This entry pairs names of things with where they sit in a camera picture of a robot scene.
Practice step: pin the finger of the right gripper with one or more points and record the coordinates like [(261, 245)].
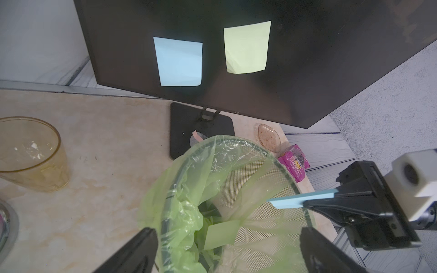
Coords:
[(345, 212)]

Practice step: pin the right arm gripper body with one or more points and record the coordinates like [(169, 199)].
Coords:
[(363, 180)]

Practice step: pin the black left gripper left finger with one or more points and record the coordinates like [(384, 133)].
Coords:
[(136, 256)]

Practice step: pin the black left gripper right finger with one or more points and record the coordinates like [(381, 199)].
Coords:
[(322, 256)]

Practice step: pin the blue sticky note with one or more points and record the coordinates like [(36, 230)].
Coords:
[(179, 62), (296, 201)]

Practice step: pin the pink sticky note strip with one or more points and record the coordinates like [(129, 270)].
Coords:
[(196, 138)]

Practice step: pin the green sticky note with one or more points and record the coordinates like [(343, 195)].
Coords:
[(246, 47)]

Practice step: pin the green note inside bin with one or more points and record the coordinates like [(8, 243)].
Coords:
[(221, 234)]

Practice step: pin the black computer monitor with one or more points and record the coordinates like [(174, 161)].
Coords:
[(320, 55)]

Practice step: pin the purple snack packet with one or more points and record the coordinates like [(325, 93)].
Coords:
[(295, 162)]

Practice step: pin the mesh bin green bag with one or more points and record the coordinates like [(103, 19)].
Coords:
[(222, 179)]

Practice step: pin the brown glass dish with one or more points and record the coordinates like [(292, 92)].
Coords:
[(267, 137)]

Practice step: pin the pink chrome desk lamp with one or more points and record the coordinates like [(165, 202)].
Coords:
[(9, 229)]

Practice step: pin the amber plastic tumbler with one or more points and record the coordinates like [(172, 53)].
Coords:
[(32, 154)]

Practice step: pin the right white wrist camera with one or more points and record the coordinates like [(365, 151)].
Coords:
[(413, 181)]

